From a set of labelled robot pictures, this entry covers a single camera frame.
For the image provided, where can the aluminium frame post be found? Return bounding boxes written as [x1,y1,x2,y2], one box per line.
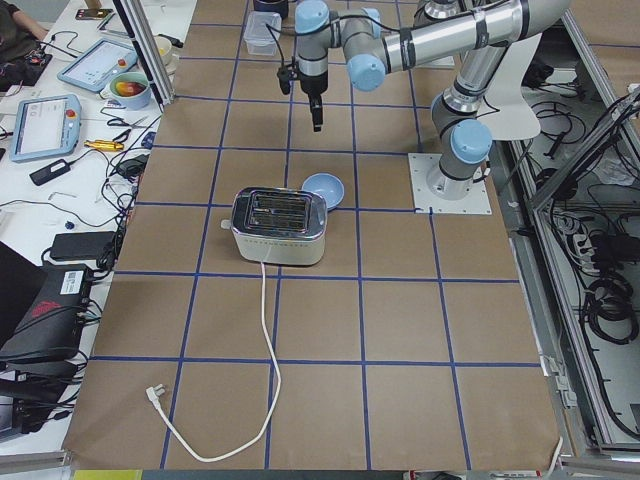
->
[113,0,175,107]

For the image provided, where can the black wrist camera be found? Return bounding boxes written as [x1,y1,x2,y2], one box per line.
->
[276,66,298,95]

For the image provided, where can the gold metal tool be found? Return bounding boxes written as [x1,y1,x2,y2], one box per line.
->
[84,140,124,152]

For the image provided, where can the black scissors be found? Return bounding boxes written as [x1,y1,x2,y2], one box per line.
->
[106,116,147,143]

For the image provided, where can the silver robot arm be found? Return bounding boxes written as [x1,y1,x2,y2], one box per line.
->
[279,0,570,200]

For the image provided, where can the black power brick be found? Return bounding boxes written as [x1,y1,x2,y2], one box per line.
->
[49,231,115,261]

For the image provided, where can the white toaster power cord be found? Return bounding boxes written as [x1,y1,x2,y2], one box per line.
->
[145,260,282,463]

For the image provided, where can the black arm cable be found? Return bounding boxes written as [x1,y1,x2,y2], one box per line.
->
[266,12,401,71]

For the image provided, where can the blue teach pendant far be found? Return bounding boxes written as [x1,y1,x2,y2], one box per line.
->
[57,39,138,93]

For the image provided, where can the blue bowl with fruit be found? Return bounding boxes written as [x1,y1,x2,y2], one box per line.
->
[109,72,151,110]

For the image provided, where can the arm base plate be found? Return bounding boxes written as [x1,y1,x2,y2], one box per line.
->
[408,153,492,215]

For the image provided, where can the clear plastic food container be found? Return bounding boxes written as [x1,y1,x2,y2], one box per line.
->
[243,11,281,56]

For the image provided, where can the black power adapter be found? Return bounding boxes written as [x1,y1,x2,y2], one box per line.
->
[29,159,71,186]

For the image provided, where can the white bowl with lemon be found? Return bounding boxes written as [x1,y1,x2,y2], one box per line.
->
[154,35,173,66]

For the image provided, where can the cream and chrome toaster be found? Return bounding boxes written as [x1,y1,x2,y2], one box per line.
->
[221,186,327,266]

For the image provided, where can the blue teach pendant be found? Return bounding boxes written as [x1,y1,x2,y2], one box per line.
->
[57,39,138,93]
[9,94,82,163]

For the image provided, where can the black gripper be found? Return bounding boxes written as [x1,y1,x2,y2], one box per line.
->
[298,71,328,132]

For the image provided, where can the blue teach pendant near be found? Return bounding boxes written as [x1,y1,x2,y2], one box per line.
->
[9,94,82,163]

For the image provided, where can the dark blue saucepan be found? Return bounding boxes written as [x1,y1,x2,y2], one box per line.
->
[253,0,289,19]

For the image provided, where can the white chair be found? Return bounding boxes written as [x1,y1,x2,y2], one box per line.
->
[477,34,541,141]

